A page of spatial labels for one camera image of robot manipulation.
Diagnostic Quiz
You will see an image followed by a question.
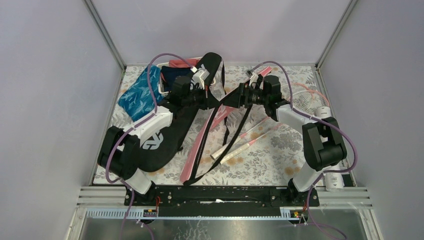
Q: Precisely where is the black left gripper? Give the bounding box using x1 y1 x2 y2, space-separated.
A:
181 84 221 111

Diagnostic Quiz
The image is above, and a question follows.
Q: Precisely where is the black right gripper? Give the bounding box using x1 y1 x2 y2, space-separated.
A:
222 83 269 109

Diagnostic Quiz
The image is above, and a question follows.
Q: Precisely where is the pink racket white grip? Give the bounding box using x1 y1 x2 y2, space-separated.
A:
219 90 331 166
221 83 321 164

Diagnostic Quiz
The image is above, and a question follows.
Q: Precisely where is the black Crossway racket bag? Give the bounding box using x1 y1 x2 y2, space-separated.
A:
137 52 222 173

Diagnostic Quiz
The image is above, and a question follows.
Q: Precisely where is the white shuttlecock tube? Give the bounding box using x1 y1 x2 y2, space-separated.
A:
314 105 345 192

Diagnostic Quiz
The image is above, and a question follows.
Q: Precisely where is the pink racket bag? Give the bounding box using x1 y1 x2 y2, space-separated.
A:
179 105 236 183

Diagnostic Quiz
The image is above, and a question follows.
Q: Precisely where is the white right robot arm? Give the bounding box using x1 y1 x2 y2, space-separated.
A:
224 75 347 206

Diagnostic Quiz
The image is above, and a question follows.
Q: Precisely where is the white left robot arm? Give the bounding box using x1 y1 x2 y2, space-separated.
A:
97 74 217 206

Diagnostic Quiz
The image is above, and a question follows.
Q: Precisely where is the navy folded clothing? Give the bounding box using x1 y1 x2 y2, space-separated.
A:
160 66 192 90

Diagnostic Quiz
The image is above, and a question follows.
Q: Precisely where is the coral folded clothing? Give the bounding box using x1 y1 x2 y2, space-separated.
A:
168 58 200 68

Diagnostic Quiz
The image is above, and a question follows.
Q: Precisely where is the white perforated plastic basket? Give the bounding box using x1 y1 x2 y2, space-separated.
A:
157 57 201 96

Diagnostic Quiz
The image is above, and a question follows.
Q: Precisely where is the floral table mat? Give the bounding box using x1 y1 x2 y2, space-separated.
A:
92 65 352 187

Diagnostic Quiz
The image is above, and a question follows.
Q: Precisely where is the blue patterned cloth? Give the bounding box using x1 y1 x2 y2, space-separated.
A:
117 65 164 122

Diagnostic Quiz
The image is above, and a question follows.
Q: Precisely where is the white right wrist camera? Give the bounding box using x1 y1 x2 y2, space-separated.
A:
246 70 263 87

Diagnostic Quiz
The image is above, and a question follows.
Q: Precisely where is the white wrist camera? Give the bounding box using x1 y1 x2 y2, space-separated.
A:
246 70 263 87
190 67 210 90

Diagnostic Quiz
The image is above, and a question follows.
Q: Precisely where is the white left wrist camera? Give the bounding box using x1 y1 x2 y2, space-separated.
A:
190 67 210 90

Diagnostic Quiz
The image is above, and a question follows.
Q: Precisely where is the black pink bag strap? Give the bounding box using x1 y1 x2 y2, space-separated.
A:
182 61 254 187

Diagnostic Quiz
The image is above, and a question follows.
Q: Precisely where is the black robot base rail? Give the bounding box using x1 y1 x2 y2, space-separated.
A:
123 185 320 217

